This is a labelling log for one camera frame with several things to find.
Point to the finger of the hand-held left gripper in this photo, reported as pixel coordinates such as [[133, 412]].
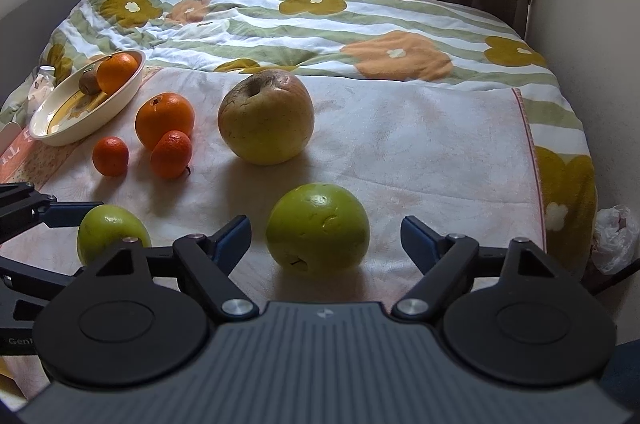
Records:
[[75, 214], [40, 268]]

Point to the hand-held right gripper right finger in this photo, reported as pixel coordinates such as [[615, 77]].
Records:
[[417, 236]]

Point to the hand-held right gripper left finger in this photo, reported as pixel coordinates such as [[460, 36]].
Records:
[[235, 235]]

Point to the green apple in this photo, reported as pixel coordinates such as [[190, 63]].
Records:
[[112, 226], [317, 229]]

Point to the small tangerine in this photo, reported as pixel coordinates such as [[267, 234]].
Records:
[[110, 155], [171, 154]]

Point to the cream oval bowl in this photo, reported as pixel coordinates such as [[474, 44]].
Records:
[[65, 123]]

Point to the large wrinkled yellow apple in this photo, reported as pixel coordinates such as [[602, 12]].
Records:
[[266, 117]]

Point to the large orange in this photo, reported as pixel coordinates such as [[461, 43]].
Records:
[[165, 117]]

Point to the pink towel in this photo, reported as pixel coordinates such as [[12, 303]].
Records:
[[400, 143]]

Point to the white tissue packet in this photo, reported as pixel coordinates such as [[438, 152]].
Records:
[[40, 93]]

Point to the brown kiwi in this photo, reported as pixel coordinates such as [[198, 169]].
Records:
[[89, 81]]

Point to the small white bottle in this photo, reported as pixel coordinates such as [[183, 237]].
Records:
[[46, 69]]

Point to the medium orange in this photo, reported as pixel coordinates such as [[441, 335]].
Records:
[[117, 72]]

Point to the white plastic bag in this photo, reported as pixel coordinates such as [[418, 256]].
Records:
[[615, 236]]

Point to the floral striped quilt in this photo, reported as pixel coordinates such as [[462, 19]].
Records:
[[310, 28]]

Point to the dark blue cloth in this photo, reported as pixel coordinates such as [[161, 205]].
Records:
[[625, 374]]

